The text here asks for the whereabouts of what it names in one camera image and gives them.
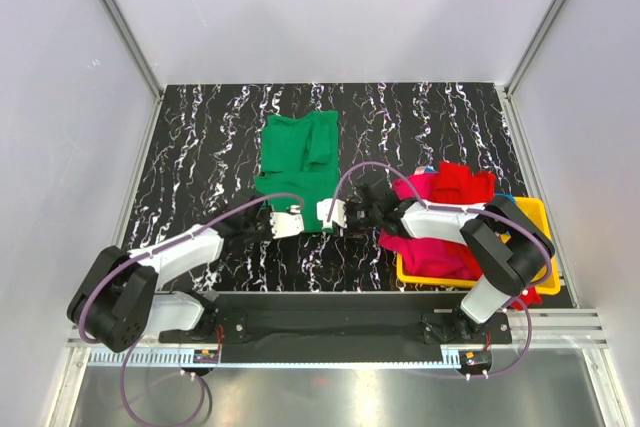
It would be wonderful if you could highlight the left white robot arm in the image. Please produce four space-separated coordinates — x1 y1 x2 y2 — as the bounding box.
66 191 274 353

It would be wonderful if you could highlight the green t shirt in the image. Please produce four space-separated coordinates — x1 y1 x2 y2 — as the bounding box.
254 111 340 233

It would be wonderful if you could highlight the red t shirt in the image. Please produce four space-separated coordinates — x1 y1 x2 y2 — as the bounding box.
429 160 544 312

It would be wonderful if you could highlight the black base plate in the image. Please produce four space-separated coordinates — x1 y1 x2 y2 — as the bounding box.
159 292 499 342

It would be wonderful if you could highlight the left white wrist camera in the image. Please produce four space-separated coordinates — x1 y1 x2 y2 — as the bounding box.
269 205 304 239

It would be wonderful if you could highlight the aluminium front rail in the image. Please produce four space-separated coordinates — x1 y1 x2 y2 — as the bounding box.
87 309 607 376

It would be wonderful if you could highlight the yellow plastic bin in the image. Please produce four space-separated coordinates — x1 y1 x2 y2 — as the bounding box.
394 195 562 296

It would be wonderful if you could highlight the left aluminium frame post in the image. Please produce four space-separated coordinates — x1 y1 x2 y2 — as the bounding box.
72 0 166 98

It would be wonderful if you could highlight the aluminium frame post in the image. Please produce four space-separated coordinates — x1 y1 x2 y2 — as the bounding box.
504 0 599 98
72 0 166 98

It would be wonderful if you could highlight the blue t shirt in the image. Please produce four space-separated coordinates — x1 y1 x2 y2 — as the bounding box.
494 191 516 243

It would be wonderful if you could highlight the magenta t shirt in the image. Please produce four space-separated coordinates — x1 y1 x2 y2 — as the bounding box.
379 170 475 281

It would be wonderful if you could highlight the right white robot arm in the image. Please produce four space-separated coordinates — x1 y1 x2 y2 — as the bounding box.
341 186 555 344

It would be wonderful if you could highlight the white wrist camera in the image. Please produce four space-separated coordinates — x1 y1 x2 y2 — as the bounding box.
316 198 347 231
269 205 304 239

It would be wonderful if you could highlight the right aluminium frame post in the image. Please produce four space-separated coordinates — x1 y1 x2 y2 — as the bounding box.
504 0 599 98

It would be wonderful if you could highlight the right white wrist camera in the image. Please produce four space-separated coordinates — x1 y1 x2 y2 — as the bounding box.
316 198 347 231

